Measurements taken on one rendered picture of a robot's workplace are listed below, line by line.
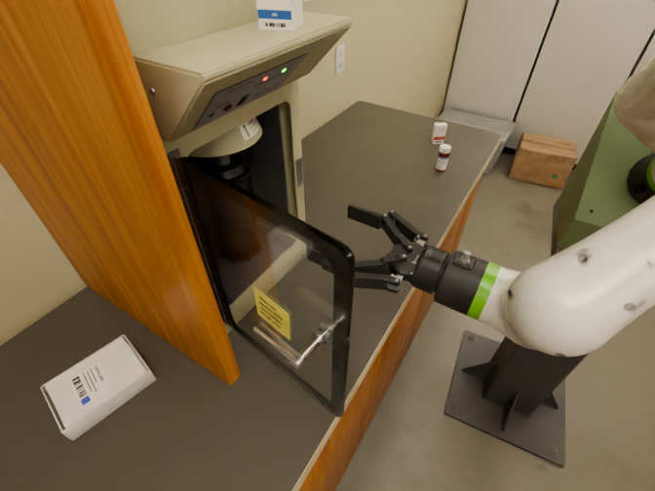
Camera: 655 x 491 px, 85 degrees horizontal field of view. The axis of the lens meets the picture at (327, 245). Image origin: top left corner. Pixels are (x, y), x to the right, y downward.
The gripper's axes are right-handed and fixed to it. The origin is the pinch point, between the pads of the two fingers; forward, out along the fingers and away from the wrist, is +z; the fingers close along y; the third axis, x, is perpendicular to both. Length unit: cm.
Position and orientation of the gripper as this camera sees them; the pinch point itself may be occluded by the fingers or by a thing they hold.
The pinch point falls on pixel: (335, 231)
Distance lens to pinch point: 66.6
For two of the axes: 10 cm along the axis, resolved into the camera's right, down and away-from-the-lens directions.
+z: -8.5, -3.6, 3.9
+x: 0.0, 7.3, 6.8
